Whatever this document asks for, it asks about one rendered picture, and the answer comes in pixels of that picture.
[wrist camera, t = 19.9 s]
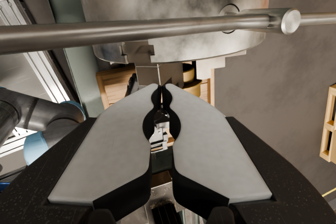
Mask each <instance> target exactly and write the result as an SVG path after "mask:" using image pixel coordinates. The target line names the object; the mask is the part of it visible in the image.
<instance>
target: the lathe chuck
mask: <svg viewBox="0 0 336 224"><path fill-rule="evenodd" d="M80 1H81V5H82V9H83V12H84V16H85V20H86V22H101V21H123V20H145V19H168V18H190V17H212V16H218V15H219V13H220V11H221V9H222V8H223V7H224V6H226V5H229V4H230V5H234V6H235V7H236V8H237V9H238V12H239V11H241V10H243V9H268V7H269V0H80ZM265 37H266V33H265V32H258V31H248V30H240V29H236V30H233V31H232V32H229V33H223V32H222V31H217V32H208V33H199V34H190V35H180V36H171V37H162V38H153V39H144V40H148V44H149V45H153V46H154V54H152V55H151V56H150V59H151V63H152V64H171V63H182V62H191V61H199V60H206V59H212V58H217V57H222V56H227V55H231V54H235V53H239V52H242V51H245V50H248V49H250V48H253V47H255V46H257V45H258V44H260V43H261V42H262V41H263V40H264V39H265ZM123 45H125V42H117V43H108V44H99V45H93V46H92V47H93V51H94V55H95V56H96V57H98V58H99V59H101V60H104V61H107V62H112V63H119V64H128V63H129V61H128V56H127V54H123V49H122V46H123Z"/></svg>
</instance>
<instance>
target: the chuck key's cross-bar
mask: <svg viewBox="0 0 336 224"><path fill-rule="evenodd" d="M300 17H301V18H300V23H299V26H307V25H323V24H336V12H312V13H300ZM269 22H270V16H269V15H268V14H250V15H224V16H202V17H179V18H157V19H135V20H113V21H90V22H68V23H46V24H24V25H1V26H0V56H2V55H12V54H21V53H30V52H39V51H48V50H57V49H66V48H75V47H84V46H93V45H103V44H112V43H121V42H130V41H139V40H148V39H157V38H166V37H175V36H185V35H194V34H203V33H212V32H221V31H230V30H243V29H259V28H267V27H268V25H269Z"/></svg>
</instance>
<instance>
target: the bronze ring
mask: <svg viewBox="0 0 336 224"><path fill-rule="evenodd" d="M182 67H183V80H184V86H183V87H182V89H183V90H185V91H187V92H189V93H191V94H193V95H195V96H197V97H200V95H201V84H202V82H203V80H202V79H200V80H197V79H196V78H195V68H194V66H193V65H192V64H190V63H182Z"/></svg>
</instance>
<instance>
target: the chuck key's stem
mask: <svg viewBox="0 0 336 224"><path fill-rule="evenodd" d="M265 14H268V15H269V24H268V27H266V28H252V29H240V30H244V31H254V32H264V33H273V34H283V35H290V34H292V33H293V32H294V31H295V30H296V29H297V28H298V26H299V24H300V21H301V14H300V12H299V10H298V9H297V8H294V7H291V8H252V9H242V10H241V11H239V12H238V13H224V15H225V16H235V15H265Z"/></svg>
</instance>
